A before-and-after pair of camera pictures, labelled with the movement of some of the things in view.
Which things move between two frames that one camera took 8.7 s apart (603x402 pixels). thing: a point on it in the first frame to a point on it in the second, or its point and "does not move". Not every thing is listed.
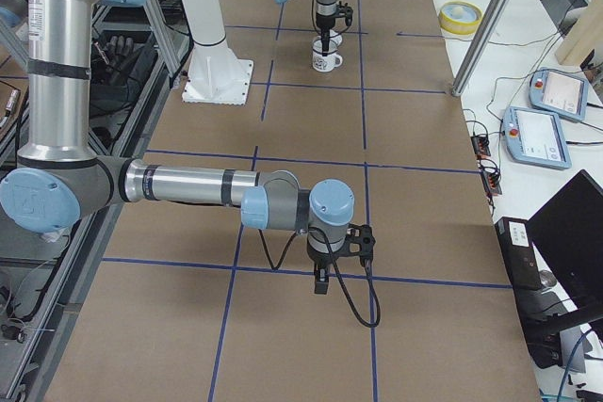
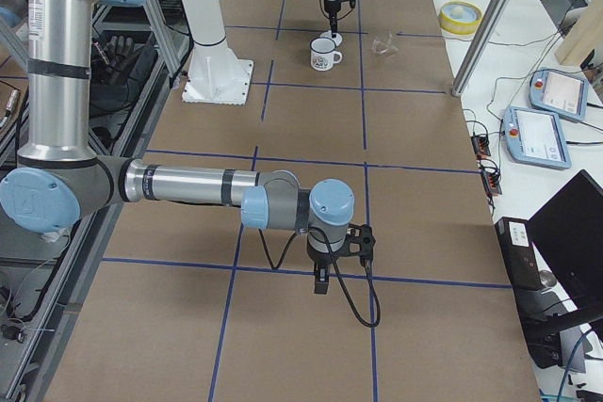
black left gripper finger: x=325 y=38 to x=334 y=24
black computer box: x=518 y=254 does not move
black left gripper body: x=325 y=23 to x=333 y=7
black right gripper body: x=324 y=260 does not move
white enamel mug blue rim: x=325 y=63 does not move
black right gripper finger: x=321 y=281 does not move
